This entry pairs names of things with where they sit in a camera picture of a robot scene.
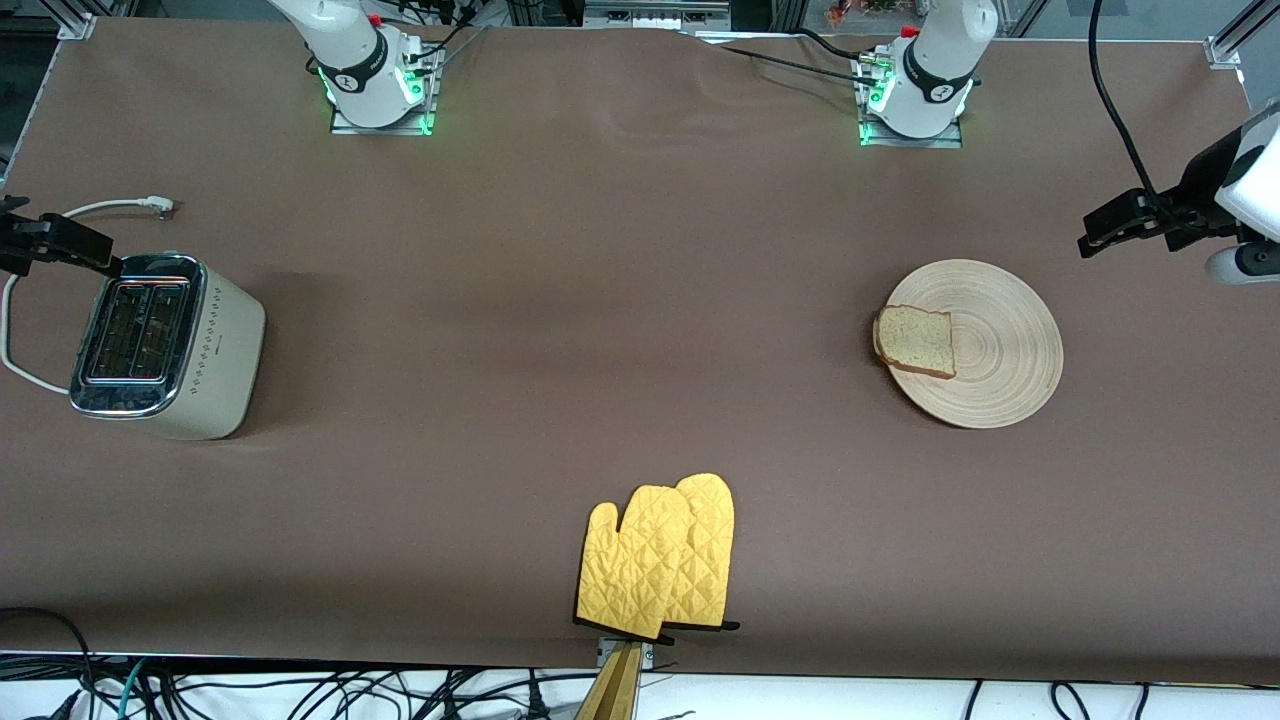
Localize round wooden plate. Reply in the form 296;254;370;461
884;259;1064;430

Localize brown bread slice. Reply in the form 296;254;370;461
873;305;956;380

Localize cream and chrome toaster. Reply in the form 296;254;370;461
68;252;267;442

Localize orange plastic item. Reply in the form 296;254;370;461
825;0;901;26

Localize grey power strip box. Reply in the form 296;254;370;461
583;0;733;31

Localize brown table cover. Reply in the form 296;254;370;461
0;18;1280;686

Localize yellow quilted oven mitt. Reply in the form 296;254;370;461
665;473;741;633
575;485;693;642

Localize wooden stick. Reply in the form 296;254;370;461
575;645;646;720

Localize white toaster power cord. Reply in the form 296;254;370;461
0;196;176;394

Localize aluminium frame profile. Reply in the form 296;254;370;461
1205;0;1280;69
55;0;136;41

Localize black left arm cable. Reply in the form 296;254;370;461
1088;0;1161;201

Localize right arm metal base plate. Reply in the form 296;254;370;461
330;40;441;136

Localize short black base cable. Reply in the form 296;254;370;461
795;28;863;61

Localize long black base cable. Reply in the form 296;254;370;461
700;42;886;89

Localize black right base cables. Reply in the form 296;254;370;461
400;0;491;66

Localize teal cable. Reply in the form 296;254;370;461
118;658;151;720

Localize black cable tangle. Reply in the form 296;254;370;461
0;605;601;720

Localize small metal bracket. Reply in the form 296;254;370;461
597;638;656;673

